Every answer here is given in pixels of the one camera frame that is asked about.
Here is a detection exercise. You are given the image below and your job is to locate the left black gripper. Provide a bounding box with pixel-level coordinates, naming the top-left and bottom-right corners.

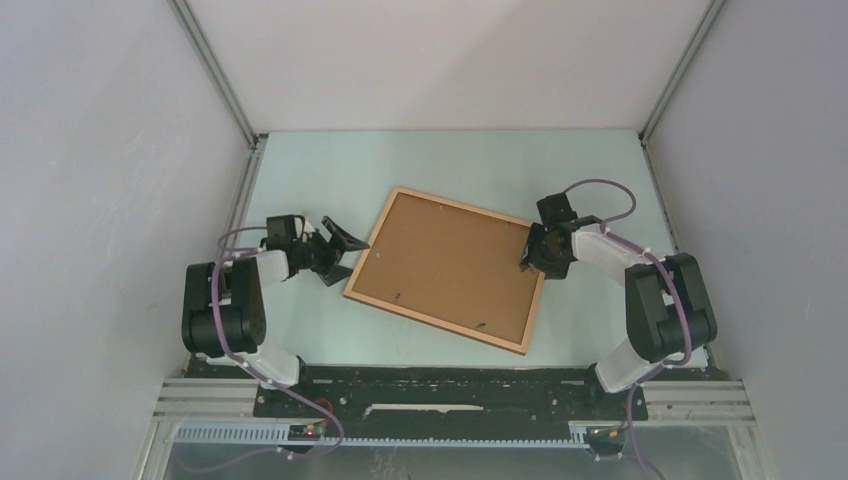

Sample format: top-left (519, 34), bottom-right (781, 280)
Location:
top-left (292, 217), bottom-right (368, 287)

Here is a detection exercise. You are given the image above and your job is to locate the wooden picture frame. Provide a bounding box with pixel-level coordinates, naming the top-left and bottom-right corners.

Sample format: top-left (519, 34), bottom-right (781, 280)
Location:
top-left (343, 186), bottom-right (547, 356)

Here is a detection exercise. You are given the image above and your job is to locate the brown backing board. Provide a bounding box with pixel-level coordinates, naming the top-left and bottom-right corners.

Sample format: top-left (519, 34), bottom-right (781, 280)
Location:
top-left (344, 187), bottom-right (544, 355)

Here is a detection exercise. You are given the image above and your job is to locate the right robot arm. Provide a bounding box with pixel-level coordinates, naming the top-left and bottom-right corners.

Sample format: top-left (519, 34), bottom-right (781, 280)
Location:
top-left (520, 193), bottom-right (718, 418)

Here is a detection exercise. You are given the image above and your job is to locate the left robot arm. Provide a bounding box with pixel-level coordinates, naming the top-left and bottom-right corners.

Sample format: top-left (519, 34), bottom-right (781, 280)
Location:
top-left (181, 214), bottom-right (370, 417)

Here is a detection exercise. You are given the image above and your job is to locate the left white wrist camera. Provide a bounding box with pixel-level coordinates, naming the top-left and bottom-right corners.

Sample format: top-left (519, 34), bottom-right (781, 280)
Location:
top-left (300, 215), bottom-right (317, 241)

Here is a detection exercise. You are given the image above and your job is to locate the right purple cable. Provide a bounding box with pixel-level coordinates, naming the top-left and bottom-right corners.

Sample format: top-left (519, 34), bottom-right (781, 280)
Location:
top-left (563, 178), bottom-right (696, 480)

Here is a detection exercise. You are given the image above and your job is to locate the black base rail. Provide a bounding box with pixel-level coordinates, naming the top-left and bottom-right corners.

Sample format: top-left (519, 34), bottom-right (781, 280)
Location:
top-left (253, 365), bottom-right (648, 439)

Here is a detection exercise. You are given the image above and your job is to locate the grey slotted cable duct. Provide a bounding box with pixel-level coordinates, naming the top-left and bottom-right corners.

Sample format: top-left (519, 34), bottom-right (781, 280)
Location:
top-left (171, 422), bottom-right (588, 448)

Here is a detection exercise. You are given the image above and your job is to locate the left aluminium corner post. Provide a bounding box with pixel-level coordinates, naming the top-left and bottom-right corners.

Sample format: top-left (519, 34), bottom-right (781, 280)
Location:
top-left (168, 0), bottom-right (259, 149)

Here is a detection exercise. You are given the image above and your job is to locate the aluminium corner post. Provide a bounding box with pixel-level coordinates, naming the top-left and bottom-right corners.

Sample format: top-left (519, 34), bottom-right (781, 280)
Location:
top-left (168, 0), bottom-right (259, 149)
top-left (639, 0), bottom-right (728, 146)

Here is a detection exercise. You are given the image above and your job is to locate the right aluminium corner post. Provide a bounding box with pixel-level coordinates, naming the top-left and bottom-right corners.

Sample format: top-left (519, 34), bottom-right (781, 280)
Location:
top-left (639, 0), bottom-right (728, 146)

